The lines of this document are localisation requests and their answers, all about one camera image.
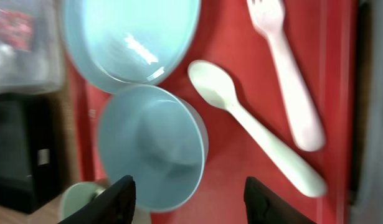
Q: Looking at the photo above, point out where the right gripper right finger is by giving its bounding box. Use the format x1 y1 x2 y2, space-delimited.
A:
244 176 314 224

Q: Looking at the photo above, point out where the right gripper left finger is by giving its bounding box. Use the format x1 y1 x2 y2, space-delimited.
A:
59 175 136 224

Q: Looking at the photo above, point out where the green bowl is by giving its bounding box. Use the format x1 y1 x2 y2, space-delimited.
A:
58 180 151 224

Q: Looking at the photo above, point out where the light blue bowl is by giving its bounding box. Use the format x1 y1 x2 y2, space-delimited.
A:
97 84 209 213

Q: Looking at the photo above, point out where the white plastic fork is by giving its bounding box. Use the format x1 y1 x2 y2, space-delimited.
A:
247 0 325 152

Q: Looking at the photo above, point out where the white plastic spoon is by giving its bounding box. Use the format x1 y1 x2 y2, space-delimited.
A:
187 60 327 198

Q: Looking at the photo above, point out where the light blue plate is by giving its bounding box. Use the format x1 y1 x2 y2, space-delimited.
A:
61 0 201 93

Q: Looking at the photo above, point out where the white napkin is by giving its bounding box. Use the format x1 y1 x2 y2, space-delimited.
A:
0 44 47 85

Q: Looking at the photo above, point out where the red snack wrapper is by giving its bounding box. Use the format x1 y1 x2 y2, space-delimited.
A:
0 8 34 51

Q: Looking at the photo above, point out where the black waste tray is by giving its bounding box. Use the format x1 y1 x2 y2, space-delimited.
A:
0 93 71 214

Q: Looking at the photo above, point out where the clear plastic bin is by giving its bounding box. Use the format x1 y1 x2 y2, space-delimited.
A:
0 0 65 94

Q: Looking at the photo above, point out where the red serving tray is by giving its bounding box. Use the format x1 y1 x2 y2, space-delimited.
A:
65 0 359 224

